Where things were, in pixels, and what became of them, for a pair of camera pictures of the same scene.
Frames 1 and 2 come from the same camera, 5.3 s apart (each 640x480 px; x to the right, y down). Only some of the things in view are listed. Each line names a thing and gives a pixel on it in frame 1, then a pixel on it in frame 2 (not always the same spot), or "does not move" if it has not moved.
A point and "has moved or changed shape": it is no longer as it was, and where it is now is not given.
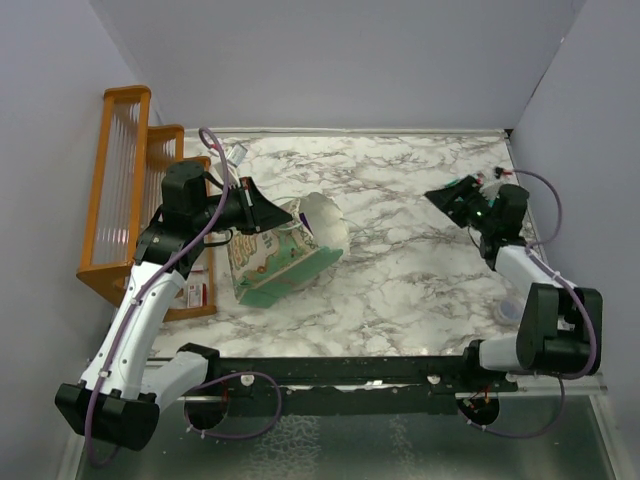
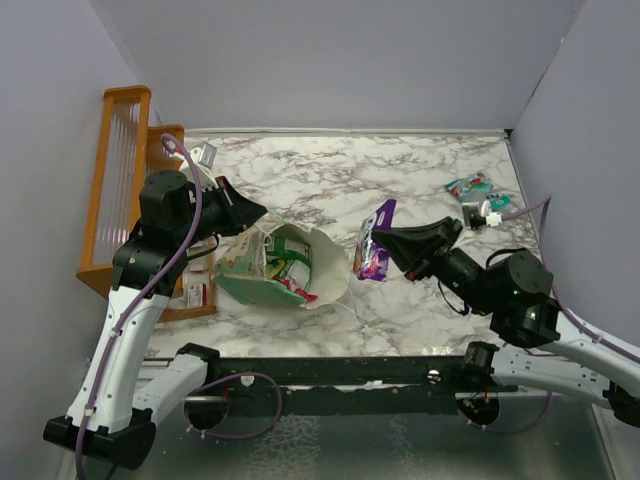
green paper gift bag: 265,265 has moved or changed shape
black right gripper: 449,199 → 416,250
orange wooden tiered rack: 128,193 does not move
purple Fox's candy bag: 302,218 → 371,261
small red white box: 197,295 does not move
